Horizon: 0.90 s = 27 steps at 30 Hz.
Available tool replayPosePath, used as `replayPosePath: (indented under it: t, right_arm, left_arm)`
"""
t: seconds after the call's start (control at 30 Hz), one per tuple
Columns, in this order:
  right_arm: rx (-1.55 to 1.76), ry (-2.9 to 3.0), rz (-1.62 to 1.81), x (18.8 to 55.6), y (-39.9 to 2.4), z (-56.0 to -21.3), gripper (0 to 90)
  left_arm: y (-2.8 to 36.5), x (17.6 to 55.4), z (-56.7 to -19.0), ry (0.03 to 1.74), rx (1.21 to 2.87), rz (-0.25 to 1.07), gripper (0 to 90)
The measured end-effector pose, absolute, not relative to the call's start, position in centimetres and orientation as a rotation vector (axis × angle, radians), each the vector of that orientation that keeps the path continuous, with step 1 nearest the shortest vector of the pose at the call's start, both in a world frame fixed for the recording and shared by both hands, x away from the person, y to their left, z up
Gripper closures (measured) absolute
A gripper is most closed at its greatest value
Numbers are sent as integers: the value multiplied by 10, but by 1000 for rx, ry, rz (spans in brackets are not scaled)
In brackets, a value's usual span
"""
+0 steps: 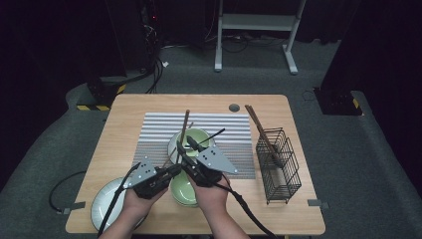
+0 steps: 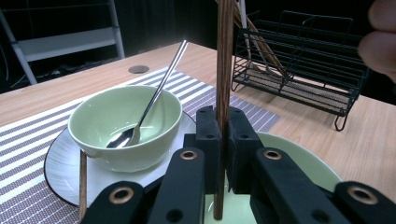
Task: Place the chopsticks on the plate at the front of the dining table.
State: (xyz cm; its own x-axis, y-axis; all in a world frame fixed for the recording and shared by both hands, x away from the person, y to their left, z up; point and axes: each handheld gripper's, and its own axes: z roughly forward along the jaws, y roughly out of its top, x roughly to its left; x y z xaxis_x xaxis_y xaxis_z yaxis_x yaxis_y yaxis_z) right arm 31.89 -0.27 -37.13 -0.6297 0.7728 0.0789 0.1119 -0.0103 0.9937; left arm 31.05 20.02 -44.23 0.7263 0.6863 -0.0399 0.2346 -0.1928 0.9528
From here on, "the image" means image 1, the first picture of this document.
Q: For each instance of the white plate with dark rim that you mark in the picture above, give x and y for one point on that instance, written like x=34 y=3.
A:
x=106 y=202
x=171 y=146

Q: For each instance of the grey tape piece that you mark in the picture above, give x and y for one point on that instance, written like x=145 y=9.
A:
x=317 y=203
x=74 y=206

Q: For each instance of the white metal stand frame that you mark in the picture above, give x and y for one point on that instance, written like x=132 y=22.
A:
x=258 y=22

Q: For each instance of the black yellow striped stand base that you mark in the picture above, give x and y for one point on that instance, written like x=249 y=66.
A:
x=335 y=103
x=99 y=93

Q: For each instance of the dark equipment rack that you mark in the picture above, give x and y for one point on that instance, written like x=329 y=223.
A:
x=149 y=16

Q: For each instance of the person's left hand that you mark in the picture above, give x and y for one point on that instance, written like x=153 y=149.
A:
x=142 y=205

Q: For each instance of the white paper scrap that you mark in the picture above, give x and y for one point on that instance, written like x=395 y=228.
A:
x=165 y=64

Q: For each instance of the green ceramic bowl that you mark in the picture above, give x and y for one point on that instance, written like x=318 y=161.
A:
x=182 y=191
x=199 y=134
x=185 y=205

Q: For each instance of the striped woven placemat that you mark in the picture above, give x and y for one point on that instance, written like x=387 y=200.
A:
x=232 y=132

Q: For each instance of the person's right hand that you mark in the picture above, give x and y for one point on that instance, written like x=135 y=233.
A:
x=212 y=199

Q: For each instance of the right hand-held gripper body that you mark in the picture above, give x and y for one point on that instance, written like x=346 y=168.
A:
x=212 y=166

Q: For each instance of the metal spoon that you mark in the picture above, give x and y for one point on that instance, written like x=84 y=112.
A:
x=215 y=134

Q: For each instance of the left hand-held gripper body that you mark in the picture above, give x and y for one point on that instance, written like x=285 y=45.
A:
x=147 y=181

